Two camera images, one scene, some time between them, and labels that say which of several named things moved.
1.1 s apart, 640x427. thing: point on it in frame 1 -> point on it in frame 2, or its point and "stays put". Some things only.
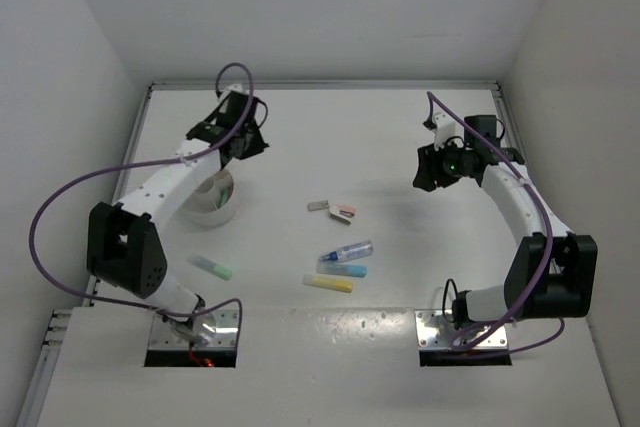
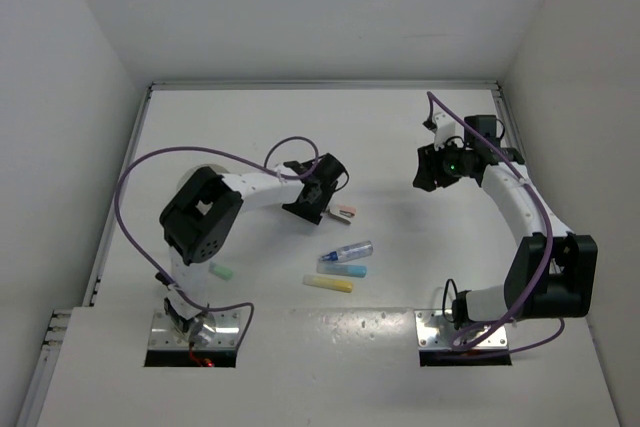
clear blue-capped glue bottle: x=350 y=252 stays put
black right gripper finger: x=426 y=156 stays put
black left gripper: x=257 y=147 -> x=312 y=212
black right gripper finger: x=424 y=183 stays put
